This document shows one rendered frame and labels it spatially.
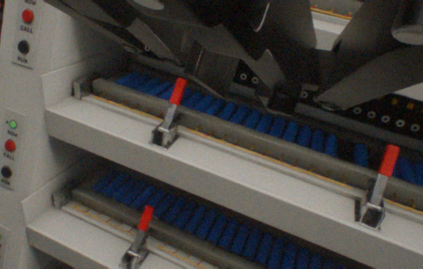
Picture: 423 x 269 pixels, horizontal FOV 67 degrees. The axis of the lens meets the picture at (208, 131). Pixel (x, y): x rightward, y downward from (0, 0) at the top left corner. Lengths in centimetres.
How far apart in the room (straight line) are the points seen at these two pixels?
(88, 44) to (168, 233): 32
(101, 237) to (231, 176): 25
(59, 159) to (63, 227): 11
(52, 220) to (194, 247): 23
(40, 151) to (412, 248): 50
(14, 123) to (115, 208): 20
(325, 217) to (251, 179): 9
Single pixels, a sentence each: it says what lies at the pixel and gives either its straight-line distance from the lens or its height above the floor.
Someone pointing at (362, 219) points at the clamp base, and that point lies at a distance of 40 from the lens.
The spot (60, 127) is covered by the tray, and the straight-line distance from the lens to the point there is 51.
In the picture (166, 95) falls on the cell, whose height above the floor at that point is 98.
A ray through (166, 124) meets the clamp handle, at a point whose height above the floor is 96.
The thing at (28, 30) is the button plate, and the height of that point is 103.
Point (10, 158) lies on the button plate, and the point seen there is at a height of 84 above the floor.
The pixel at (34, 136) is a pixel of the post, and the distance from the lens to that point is 54.
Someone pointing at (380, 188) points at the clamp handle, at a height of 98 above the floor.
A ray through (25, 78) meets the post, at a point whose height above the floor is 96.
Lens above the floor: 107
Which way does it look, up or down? 13 degrees down
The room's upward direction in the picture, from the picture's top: 16 degrees clockwise
